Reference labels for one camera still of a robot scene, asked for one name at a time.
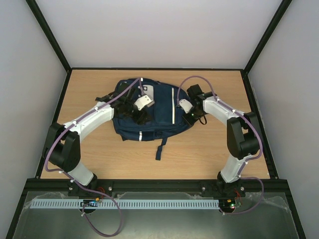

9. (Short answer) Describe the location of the black corner post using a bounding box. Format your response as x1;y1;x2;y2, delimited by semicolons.
26;0;71;73
244;0;294;73

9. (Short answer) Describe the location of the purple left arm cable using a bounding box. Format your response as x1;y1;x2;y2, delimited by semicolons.
44;77;148;237

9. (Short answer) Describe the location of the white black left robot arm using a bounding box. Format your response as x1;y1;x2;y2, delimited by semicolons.
42;84;154;187

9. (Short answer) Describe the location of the black left corner post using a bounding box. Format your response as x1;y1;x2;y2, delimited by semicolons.
26;0;71;73

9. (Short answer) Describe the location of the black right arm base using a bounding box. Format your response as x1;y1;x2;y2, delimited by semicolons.
200;172;245;214

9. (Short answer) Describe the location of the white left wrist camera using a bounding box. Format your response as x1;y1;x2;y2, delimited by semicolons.
134;95;155;111

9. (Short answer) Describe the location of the navy blue student backpack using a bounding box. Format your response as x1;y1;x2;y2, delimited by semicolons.
112;78;192;160

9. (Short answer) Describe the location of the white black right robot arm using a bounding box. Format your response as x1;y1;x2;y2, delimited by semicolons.
178;85;263;196

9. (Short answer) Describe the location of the black aluminium frame rail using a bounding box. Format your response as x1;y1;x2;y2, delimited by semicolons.
23;178;290;195

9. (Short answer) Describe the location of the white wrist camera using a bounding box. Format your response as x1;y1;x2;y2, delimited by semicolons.
134;95;155;111
178;99;193;113

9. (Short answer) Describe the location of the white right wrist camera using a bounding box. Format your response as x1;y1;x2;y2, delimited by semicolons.
178;99;193;113

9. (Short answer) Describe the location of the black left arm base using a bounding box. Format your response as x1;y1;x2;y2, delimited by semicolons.
68;174;112;213

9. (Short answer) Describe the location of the black right corner post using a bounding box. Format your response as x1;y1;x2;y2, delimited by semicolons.
244;0;294;73

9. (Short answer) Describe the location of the light blue slotted cable duct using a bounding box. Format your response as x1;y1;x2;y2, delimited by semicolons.
30;199;220;210

